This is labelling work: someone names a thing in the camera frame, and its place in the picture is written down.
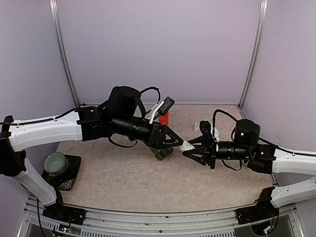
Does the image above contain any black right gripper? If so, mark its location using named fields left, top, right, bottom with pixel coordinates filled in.
left=183, top=135, right=252, bottom=169

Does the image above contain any aluminium frame post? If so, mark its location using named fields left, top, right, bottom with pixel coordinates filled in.
left=49, top=0, right=80, bottom=107
left=238, top=0, right=269, bottom=110

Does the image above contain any left aluminium frame post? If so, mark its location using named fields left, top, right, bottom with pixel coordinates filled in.
left=49, top=0, right=80, bottom=107

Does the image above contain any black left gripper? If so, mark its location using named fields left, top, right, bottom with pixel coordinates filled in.
left=112, top=114, right=184, bottom=150

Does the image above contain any front aluminium rail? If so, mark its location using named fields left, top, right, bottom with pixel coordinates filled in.
left=21, top=198, right=304, bottom=237

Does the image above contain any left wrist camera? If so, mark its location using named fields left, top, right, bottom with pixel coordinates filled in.
left=148, top=97, right=175, bottom=124

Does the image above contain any green pill organizer box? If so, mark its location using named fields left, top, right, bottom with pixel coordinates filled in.
left=155, top=148, right=174, bottom=161

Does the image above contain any right aluminium frame post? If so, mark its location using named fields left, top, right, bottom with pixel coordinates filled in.
left=238, top=0, right=269, bottom=110

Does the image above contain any red cylindrical can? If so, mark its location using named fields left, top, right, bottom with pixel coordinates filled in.
left=159, top=112, right=169, bottom=125

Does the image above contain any small white pill bottle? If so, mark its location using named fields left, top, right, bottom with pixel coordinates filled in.
left=179, top=140, right=195, bottom=152

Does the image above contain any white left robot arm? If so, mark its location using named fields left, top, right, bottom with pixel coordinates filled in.
left=0, top=86, right=186, bottom=220

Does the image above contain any black square tray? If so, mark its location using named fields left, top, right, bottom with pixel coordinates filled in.
left=41, top=155, right=81, bottom=191

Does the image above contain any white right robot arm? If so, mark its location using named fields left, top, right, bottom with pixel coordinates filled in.
left=180, top=119, right=316, bottom=219

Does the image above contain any green ceramic bowl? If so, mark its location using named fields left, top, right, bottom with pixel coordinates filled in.
left=44, top=152, right=66, bottom=174

